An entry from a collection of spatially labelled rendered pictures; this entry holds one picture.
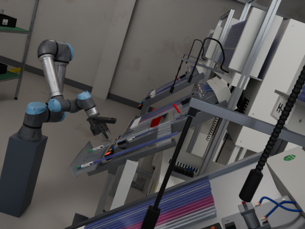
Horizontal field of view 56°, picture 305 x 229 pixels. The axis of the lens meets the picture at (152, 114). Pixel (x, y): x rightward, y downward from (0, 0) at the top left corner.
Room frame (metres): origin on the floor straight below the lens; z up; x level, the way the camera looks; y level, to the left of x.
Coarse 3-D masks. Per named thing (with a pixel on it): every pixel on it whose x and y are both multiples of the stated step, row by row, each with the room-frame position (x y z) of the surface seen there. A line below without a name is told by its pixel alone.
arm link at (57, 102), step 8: (48, 40) 1.78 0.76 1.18; (40, 48) 1.72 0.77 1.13; (48, 48) 1.73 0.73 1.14; (56, 48) 1.79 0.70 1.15; (40, 56) 1.70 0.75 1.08; (48, 56) 1.71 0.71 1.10; (48, 64) 1.69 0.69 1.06; (48, 72) 1.66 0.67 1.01; (56, 72) 1.70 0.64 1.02; (48, 80) 1.65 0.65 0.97; (56, 80) 1.66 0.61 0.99; (48, 88) 1.64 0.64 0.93; (56, 88) 1.63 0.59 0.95; (56, 96) 1.60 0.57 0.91; (48, 104) 1.59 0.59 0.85; (56, 104) 1.56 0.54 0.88; (64, 104) 1.61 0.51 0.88
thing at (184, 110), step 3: (180, 108) 1.96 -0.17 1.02; (183, 108) 1.91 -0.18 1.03; (186, 108) 1.88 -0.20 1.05; (174, 111) 1.95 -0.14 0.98; (180, 111) 1.86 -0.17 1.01; (183, 111) 1.82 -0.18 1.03; (186, 111) 1.78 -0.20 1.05; (198, 111) 1.66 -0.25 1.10; (174, 114) 1.85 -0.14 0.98; (177, 114) 1.80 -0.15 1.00; (174, 117) 1.77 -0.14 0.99; (177, 117) 1.74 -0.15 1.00; (177, 120) 1.66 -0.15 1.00
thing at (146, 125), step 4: (144, 124) 1.95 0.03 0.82; (148, 124) 1.89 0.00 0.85; (136, 128) 1.95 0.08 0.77; (140, 128) 1.89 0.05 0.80; (144, 128) 1.84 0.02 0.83; (148, 128) 1.80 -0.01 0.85; (128, 132) 1.91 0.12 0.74; (132, 132) 1.88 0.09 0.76; (136, 132) 1.83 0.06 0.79; (140, 136) 1.67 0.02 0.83; (132, 140) 1.66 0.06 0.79
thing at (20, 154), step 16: (16, 144) 1.63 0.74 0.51; (32, 144) 1.63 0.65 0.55; (16, 160) 1.63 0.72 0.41; (32, 160) 1.63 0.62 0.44; (0, 176) 1.63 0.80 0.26; (16, 176) 1.63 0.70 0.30; (32, 176) 1.70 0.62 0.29; (0, 192) 1.63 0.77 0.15; (16, 192) 1.63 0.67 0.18; (32, 192) 1.79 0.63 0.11; (0, 208) 1.63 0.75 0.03; (16, 208) 1.63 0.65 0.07
